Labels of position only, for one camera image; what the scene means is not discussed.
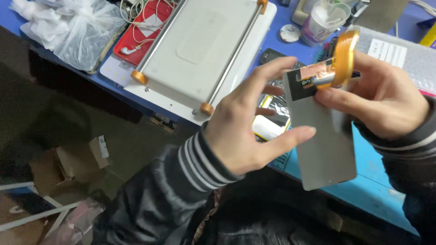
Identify yellow tape roll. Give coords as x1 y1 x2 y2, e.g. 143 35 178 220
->
300 29 361 91

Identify white cable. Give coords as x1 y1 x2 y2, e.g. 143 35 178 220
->
395 0 436 38

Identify brown cardboard box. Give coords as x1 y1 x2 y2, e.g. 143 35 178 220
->
28 135 112 198

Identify silver foil battery packet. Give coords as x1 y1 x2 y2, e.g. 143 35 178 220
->
251 80 292 142

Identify beige plastic device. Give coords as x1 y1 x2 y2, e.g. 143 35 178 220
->
290 0 321 26

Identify white screen separator machine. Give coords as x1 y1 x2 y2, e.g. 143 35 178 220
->
99 0 277 126

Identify yellow box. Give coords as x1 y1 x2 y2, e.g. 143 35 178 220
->
419 30 436 49

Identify clear plastic bag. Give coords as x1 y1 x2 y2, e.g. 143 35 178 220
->
39 198 107 245

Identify white plastic cup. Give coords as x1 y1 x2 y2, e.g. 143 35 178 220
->
300 0 352 47

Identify person's left hand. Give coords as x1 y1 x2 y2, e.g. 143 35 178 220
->
204 56 317 176

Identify black phone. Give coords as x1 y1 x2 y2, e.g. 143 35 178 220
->
259 48 307 70

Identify white earphones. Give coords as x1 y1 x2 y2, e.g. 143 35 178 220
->
119 0 178 56

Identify white plastic bag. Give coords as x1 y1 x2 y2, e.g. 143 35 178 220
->
10 0 127 74

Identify blue work mat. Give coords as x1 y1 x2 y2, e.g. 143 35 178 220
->
268 121 420 236

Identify round white lid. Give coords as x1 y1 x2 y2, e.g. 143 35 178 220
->
280 24 301 44

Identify grey cardboard sheet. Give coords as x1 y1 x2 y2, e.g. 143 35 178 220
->
354 0 410 34

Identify person's right hand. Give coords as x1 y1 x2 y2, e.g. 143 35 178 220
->
315 51 431 141

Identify bubble wrap mailer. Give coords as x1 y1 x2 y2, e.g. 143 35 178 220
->
352 25 436 97

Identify grey phone screen panel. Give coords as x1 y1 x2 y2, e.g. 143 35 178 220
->
282 65 358 192

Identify white metal frame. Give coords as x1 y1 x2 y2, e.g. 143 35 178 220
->
0 181 84 239

